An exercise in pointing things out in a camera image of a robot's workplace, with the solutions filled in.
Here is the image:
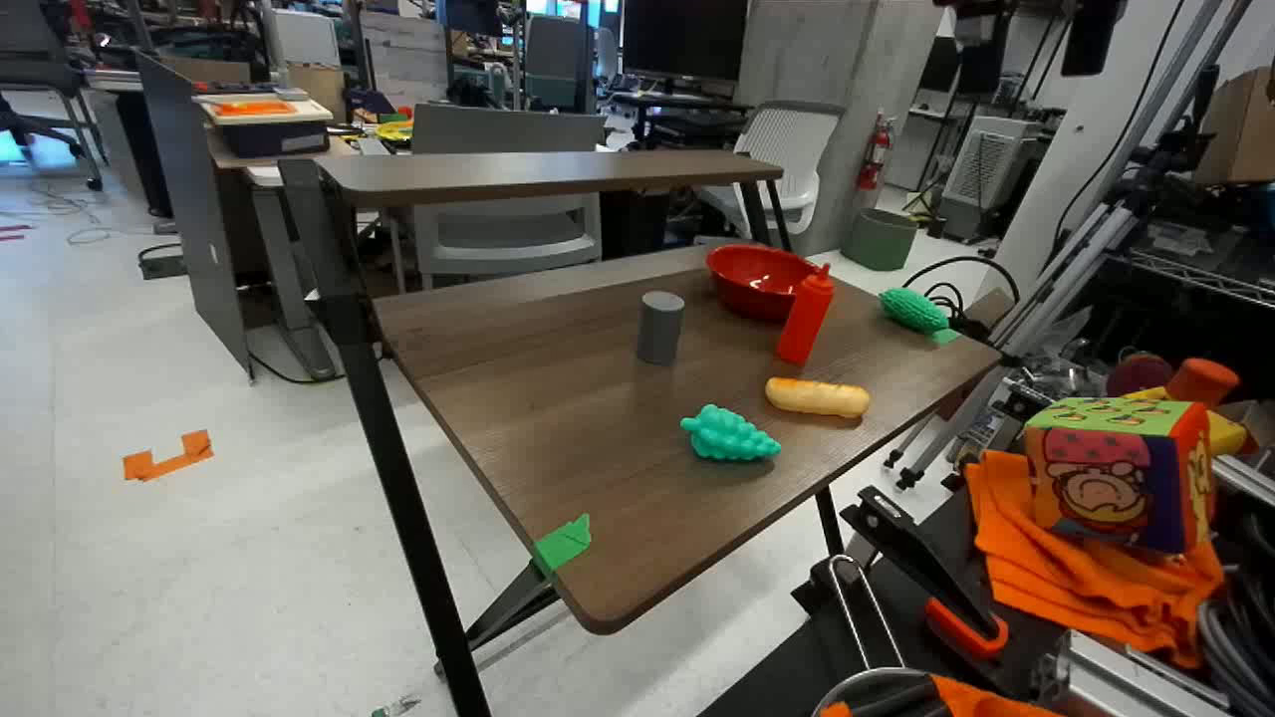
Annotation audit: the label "red plastic bowl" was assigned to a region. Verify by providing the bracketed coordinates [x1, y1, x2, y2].
[705, 244, 812, 321]

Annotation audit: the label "grey cylinder block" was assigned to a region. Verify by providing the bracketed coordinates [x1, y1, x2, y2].
[636, 291, 686, 365]

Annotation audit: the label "green toy grape bunch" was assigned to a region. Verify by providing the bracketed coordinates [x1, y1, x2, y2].
[679, 401, 779, 460]

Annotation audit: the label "yellow toy corn cob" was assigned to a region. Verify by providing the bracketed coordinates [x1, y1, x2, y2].
[763, 379, 873, 421]

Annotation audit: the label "green tape marker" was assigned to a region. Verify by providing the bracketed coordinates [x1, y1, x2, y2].
[532, 514, 594, 573]

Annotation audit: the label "green trash bin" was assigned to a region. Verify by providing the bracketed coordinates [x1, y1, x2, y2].
[841, 207, 917, 272]

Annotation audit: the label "green toy bitter gourd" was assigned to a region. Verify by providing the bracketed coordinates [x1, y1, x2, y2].
[881, 288, 956, 342]

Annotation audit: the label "black orange clamp tool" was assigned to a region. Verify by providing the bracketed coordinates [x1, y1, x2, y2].
[841, 487, 1006, 662]

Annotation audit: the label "red fire extinguisher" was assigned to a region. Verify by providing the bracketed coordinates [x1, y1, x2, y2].
[856, 114, 892, 192]

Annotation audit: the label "metal tripod legs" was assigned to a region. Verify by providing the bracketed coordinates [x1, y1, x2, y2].
[887, 198, 1142, 491]

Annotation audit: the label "black computer monitor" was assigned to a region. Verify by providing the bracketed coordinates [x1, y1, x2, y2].
[622, 0, 743, 78]

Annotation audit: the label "dark wooden side table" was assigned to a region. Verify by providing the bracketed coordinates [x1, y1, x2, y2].
[277, 152, 792, 370]

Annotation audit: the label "orange floor tape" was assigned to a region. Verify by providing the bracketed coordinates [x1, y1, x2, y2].
[118, 431, 216, 482]

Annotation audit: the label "colourful plush cube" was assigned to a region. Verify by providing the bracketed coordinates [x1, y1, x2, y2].
[1025, 397, 1212, 552]

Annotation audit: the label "orange cloth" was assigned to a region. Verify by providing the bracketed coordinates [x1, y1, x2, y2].
[964, 449, 1221, 669]

